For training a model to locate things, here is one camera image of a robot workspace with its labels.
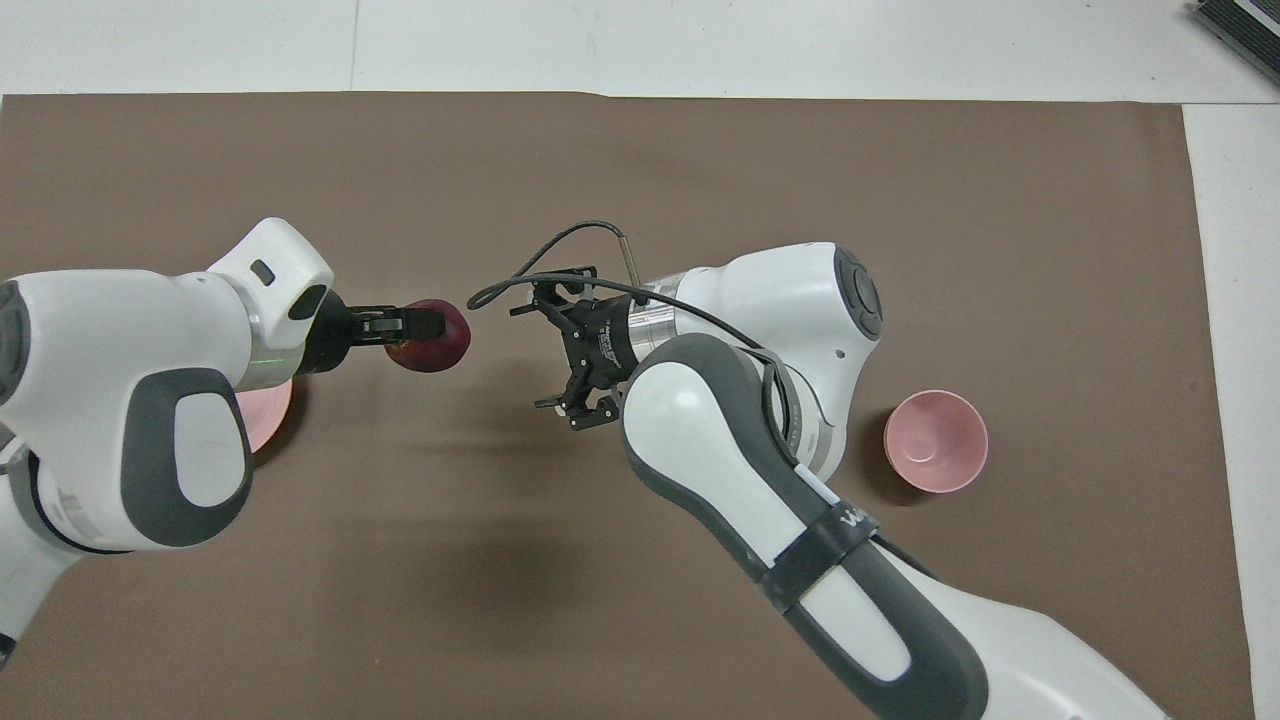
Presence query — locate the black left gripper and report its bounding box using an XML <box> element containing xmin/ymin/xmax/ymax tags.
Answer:
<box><xmin>299</xmin><ymin>288</ymin><xmax>449</xmax><ymax>377</ymax></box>

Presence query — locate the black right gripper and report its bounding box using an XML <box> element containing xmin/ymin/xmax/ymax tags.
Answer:
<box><xmin>509</xmin><ymin>265</ymin><xmax>642</xmax><ymax>434</ymax></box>

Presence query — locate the dark red apple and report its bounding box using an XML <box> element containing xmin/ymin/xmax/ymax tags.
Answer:
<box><xmin>385</xmin><ymin>298</ymin><xmax>472</xmax><ymax>374</ymax></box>

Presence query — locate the pink plate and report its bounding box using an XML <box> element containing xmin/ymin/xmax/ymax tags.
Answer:
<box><xmin>234</xmin><ymin>377</ymin><xmax>295</xmax><ymax>454</ymax></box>

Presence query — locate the pink bowl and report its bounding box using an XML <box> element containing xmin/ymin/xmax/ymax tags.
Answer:
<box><xmin>883</xmin><ymin>389</ymin><xmax>990</xmax><ymax>494</ymax></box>

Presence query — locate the brown table mat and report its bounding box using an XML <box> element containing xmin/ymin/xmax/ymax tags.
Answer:
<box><xmin>0</xmin><ymin>91</ymin><xmax>1257</xmax><ymax>720</ymax></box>

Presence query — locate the dark striped box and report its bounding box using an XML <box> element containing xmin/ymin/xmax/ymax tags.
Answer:
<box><xmin>1192</xmin><ymin>0</ymin><xmax>1280</xmax><ymax>77</ymax></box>

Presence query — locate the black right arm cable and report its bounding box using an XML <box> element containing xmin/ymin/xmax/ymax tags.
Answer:
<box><xmin>466</xmin><ymin>219</ymin><xmax>803</xmax><ymax>473</ymax></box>

